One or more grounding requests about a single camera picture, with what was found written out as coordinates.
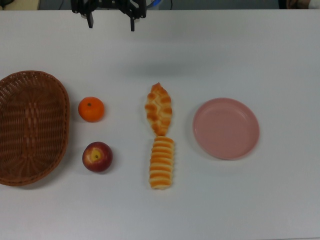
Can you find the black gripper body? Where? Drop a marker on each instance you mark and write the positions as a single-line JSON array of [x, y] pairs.
[[110, 3]]

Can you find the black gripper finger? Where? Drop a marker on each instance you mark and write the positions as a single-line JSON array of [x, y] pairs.
[[133, 25], [90, 22]]

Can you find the orange mandarin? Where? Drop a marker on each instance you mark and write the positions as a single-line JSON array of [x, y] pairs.
[[91, 110]]

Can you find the leaf-shaped braided bread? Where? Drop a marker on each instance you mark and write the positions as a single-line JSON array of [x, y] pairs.
[[160, 112]]

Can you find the red apple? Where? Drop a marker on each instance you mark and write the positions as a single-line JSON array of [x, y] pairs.
[[97, 157]]

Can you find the long striped bread roll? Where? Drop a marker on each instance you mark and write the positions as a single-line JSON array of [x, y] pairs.
[[162, 165]]

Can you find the white blue-ringed robot base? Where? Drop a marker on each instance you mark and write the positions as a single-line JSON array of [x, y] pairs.
[[153, 2]]

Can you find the brown woven basket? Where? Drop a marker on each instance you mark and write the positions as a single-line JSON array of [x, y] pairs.
[[32, 140]]

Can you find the pink plate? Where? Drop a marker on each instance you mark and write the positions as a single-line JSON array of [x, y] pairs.
[[225, 128]]

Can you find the person's hand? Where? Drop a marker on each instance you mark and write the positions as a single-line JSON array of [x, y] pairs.
[[297, 3]]

